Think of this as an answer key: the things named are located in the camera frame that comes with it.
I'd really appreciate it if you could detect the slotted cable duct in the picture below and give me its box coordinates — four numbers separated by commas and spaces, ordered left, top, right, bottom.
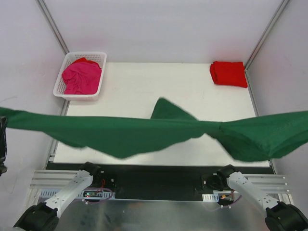
40, 189, 115, 200
202, 193, 219, 203

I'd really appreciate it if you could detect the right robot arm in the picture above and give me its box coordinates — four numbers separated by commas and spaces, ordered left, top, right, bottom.
216, 165, 308, 231

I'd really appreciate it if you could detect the white plastic basket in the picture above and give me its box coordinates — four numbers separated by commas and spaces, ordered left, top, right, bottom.
52, 51, 108, 102

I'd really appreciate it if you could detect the folded red t-shirt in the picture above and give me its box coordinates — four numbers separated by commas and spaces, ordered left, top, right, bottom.
210, 61, 248, 88

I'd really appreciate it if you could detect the pink t-shirt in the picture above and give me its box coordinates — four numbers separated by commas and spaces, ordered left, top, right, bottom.
62, 57, 102, 95

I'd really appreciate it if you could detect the right aluminium corner post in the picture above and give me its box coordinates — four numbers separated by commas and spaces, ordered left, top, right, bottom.
244, 0, 291, 71

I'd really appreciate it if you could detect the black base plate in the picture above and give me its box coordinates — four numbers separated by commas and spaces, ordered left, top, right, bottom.
45, 161, 244, 201

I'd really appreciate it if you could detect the left slotted cable duct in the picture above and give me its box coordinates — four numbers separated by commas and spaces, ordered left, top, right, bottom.
40, 189, 115, 200

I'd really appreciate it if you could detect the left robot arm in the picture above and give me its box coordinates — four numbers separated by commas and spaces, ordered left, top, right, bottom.
9, 162, 102, 231

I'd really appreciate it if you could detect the left aluminium corner post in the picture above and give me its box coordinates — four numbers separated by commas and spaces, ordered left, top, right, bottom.
36, 0, 69, 54

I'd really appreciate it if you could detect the right slotted cable duct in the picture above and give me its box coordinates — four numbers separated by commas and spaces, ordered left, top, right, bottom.
202, 193, 219, 203

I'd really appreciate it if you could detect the aluminium corner post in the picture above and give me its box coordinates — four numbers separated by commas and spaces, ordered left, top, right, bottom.
36, 0, 69, 54
244, 0, 291, 71

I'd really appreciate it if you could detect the green t-shirt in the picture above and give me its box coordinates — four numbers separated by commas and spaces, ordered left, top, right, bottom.
0, 98, 308, 162

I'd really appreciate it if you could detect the aluminium rail front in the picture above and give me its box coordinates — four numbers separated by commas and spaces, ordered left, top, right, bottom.
30, 170, 290, 194

